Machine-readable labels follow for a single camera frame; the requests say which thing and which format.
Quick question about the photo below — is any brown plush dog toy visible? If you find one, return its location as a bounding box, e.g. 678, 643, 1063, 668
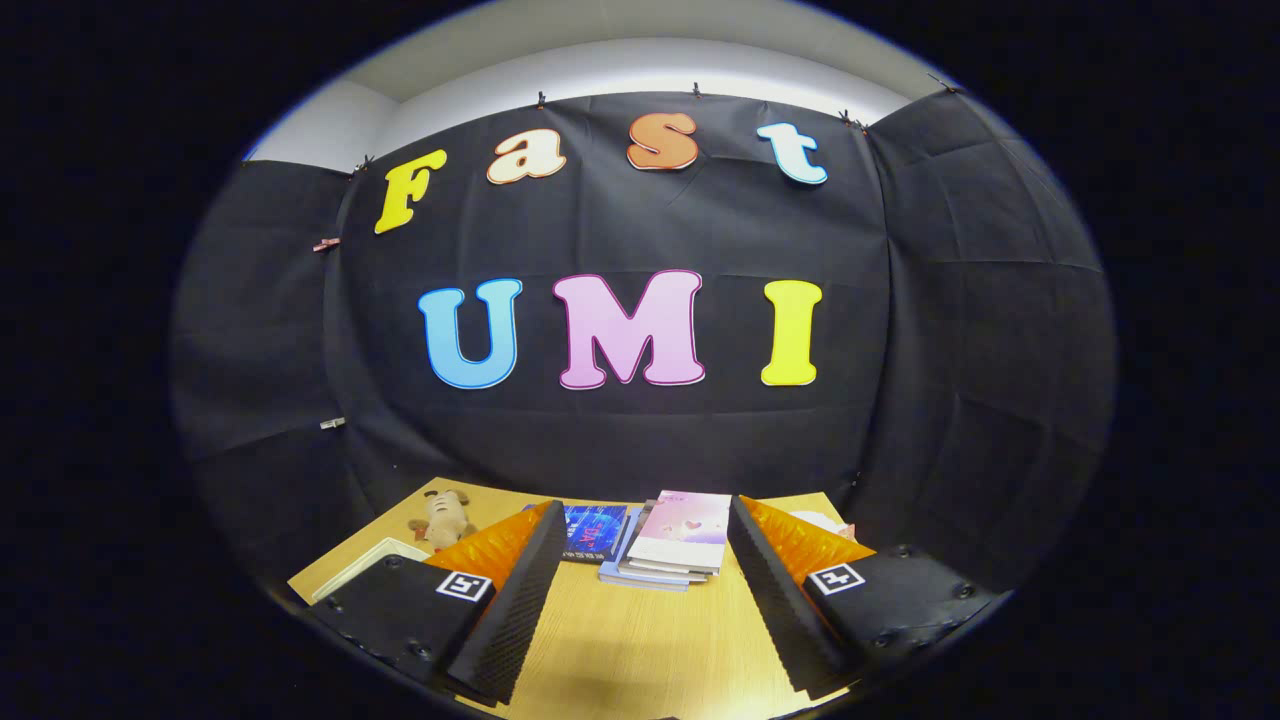
407, 489, 477, 551

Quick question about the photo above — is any beige fabric storage box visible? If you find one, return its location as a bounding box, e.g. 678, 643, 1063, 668
310, 537, 431, 604

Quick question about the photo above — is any white plush toy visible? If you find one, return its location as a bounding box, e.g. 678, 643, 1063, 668
785, 510, 858, 543

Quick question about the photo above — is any pink cover book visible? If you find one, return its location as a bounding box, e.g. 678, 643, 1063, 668
627, 490, 733, 576

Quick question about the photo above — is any dark blue book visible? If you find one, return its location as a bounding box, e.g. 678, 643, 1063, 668
522, 503, 629, 564

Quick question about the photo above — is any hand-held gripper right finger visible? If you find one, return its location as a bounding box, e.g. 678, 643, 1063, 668
727, 494, 1001, 701

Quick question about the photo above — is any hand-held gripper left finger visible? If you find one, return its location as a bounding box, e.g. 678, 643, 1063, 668
310, 498, 569, 707

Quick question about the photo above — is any grey cover book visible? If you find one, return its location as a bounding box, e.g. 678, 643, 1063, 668
615, 555, 713, 585

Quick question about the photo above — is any light blue cover book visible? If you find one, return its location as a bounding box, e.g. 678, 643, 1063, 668
598, 505, 691, 593

